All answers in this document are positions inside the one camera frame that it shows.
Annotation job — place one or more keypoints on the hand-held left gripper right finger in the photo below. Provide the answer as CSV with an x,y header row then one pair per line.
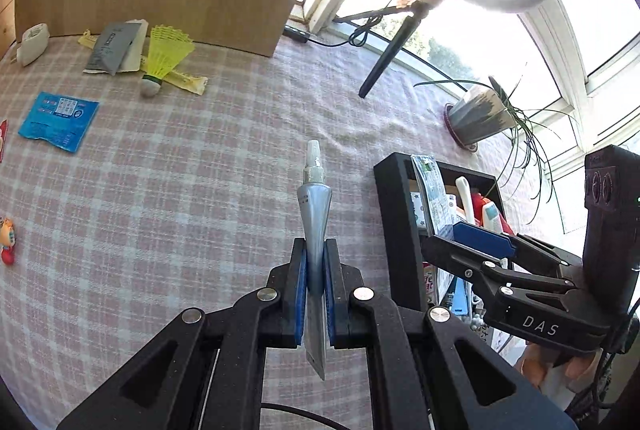
x,y
330,290

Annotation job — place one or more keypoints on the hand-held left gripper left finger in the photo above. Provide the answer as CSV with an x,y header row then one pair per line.
x,y
299,290

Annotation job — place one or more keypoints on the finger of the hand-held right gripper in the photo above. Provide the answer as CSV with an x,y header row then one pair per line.
x,y
480,240
525,282

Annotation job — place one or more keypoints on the silver tube with white cap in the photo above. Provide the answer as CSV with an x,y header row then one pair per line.
x,y
314,210

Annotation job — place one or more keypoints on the black tray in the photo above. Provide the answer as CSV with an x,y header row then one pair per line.
x,y
395,220

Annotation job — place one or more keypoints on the person's right hand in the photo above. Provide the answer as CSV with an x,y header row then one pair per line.
x,y
532,362

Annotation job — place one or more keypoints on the red packet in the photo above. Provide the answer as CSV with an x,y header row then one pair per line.
x,y
502,226

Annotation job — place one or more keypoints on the white printed box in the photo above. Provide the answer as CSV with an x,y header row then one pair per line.
x,y
500,335

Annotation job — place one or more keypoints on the white bead bear charm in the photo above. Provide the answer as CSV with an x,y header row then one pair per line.
x,y
475,320

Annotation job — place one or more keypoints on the white label packet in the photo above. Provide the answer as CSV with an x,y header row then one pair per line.
x,y
435,195

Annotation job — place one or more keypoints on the coffee creamer sachet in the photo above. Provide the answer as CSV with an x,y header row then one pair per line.
x,y
431,282
2,140

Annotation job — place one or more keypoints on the sticker sheet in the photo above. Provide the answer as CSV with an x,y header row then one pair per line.
x,y
417,210

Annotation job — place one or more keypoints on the potted plant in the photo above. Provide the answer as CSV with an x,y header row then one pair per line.
x,y
480,115

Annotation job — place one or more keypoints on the pink plaid tablecloth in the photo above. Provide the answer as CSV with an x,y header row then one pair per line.
x,y
200,210

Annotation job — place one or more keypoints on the yellow paper chopstick sleeve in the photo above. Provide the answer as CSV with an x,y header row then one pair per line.
x,y
190,82

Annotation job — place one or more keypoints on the yellow shuttlecock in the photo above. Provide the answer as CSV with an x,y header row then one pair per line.
x,y
162,55

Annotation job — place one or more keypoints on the cream sachet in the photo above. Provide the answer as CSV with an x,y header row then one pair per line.
x,y
137,52

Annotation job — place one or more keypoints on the blue sachet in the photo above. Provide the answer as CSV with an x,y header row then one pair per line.
x,y
57,120

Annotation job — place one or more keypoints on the grey sachet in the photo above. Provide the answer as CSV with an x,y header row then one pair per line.
x,y
112,47

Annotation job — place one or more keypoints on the small cream plastic case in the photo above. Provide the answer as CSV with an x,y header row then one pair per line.
x,y
32,42

